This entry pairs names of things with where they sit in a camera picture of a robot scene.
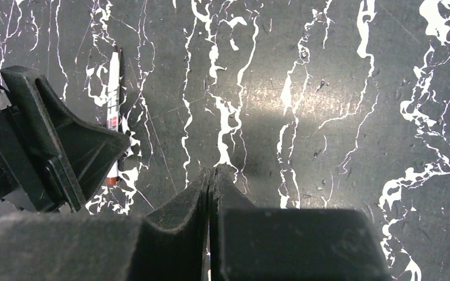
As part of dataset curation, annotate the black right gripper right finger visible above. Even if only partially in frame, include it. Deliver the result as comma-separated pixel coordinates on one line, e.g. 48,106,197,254
210,167,391,280

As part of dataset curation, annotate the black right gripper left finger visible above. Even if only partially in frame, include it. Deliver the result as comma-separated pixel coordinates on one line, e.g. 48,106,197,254
0,169,210,280

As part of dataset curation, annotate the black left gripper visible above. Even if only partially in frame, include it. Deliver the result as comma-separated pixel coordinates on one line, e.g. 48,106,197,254
0,66,129,212

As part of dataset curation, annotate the white marker pen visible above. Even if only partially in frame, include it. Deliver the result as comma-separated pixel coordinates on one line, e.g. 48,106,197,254
105,46,122,186

